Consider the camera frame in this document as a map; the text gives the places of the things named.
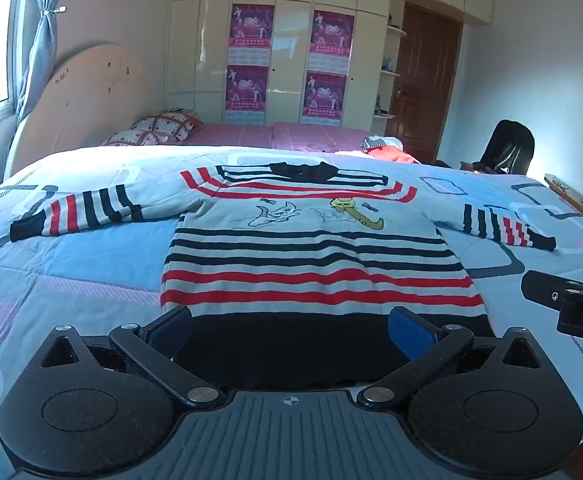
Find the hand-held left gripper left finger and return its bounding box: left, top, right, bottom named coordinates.
left=38, top=305, right=228, bottom=409

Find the striped cat print sweater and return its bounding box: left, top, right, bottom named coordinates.
left=10, top=161, right=557, bottom=393

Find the heart patterned pillow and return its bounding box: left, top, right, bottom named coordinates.
left=130, top=111, right=204, bottom=142
left=100, top=129, right=177, bottom=147

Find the red garment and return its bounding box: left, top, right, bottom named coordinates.
left=336, top=146, right=422, bottom=165

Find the pink checked bedsheet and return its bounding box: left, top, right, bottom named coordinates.
left=181, top=121, right=412, bottom=156

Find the white grey garment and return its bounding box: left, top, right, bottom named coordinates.
left=361, top=136, right=402, bottom=153

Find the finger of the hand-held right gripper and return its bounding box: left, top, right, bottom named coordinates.
left=521, top=270, right=571, bottom=313

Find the black backed wooden chair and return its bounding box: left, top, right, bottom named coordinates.
left=460, top=120, right=535, bottom=176

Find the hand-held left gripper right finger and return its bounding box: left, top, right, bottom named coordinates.
left=356, top=305, right=545, bottom=408

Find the cream glossy wardrobe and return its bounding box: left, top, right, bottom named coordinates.
left=164, top=0, right=497, bottom=133

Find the light blue patterned blanket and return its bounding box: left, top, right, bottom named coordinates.
left=0, top=145, right=583, bottom=480

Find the purple wall poster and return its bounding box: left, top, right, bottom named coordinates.
left=227, top=4, right=275, bottom=66
left=309, top=10, right=355, bottom=72
left=300, top=71, right=347, bottom=127
left=224, top=65, right=269, bottom=126

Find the wooden side table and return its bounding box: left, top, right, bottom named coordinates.
left=544, top=174, right=583, bottom=221

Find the light blue curtain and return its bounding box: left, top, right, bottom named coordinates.
left=14, top=0, right=64, bottom=121

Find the cream rounded headboard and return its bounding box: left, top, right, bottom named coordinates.
left=4, top=44, right=152, bottom=181

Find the brown wooden door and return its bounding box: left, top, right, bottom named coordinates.
left=386, top=2, right=465, bottom=163

